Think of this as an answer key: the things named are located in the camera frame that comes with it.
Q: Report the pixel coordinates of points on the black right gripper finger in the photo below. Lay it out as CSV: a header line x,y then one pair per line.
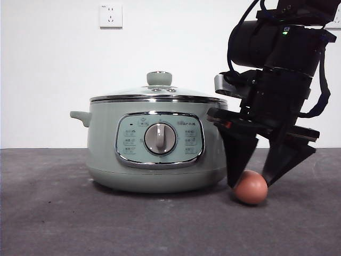
x,y
286,160
237,152

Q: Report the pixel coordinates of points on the brown egg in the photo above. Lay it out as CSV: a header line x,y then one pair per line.
x,y
251,188

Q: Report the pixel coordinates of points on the glass lid with green knob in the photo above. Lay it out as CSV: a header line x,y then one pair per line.
x,y
159,78

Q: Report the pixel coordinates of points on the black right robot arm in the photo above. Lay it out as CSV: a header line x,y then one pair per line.
x,y
253,45

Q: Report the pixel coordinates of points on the pale green electric cooking pot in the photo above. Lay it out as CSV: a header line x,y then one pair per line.
x,y
106,160

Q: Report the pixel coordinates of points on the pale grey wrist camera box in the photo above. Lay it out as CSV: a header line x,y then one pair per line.
x,y
222,84

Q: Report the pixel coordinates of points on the white wall socket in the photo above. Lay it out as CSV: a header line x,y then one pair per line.
x,y
111,16
334,26

